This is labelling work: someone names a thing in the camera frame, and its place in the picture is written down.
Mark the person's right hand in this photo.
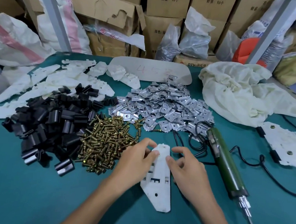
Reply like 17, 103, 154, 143
163, 145, 220, 206

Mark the person's left hand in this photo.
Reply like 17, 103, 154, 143
108, 135, 161, 193

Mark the single white plastic bracket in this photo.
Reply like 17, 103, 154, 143
138, 142, 175, 213

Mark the person's right forearm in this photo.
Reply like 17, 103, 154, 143
187, 191, 239, 224

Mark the person's left forearm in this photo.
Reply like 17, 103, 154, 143
59, 172, 134, 224

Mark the pile of brass screws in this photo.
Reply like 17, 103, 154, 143
74, 112, 147, 178

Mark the pile of silver metal plates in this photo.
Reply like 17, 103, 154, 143
107, 71, 218, 137

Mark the green electric screwdriver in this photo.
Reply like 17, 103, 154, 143
200, 127, 265, 224

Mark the oval white plastic panel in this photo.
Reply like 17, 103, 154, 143
107, 55, 194, 85

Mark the crumpled cream cloth bag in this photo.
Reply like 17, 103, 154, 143
195, 60, 296, 131

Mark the pile of black plastic clips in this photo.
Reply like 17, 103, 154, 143
0, 78, 120, 181

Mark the clear plastic bag of parts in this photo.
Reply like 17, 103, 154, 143
154, 23, 183, 63
214, 29, 243, 63
178, 6, 218, 61

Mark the pile of white plastic brackets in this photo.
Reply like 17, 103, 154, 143
0, 53, 143, 130

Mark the white plastic bag red print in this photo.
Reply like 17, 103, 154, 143
81, 23, 147, 52

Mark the orange plastic object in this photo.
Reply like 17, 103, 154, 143
232, 35, 269, 68

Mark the stack of brown cardboard boxes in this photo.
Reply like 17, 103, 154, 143
0, 0, 296, 73

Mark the yellow patterned sack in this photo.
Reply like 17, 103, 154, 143
272, 44, 296, 87

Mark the white printed woven sack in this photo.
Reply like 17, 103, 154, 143
239, 0, 296, 74

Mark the white sack with pink stripe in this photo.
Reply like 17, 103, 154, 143
0, 12, 58, 71
24, 0, 96, 56

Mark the black power cable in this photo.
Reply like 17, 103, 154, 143
169, 107, 296, 200

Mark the assembled white bracket with clips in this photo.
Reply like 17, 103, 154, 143
254, 121, 296, 167

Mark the grey metal post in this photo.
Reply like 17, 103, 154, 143
244, 0, 296, 69
31, 0, 76, 53

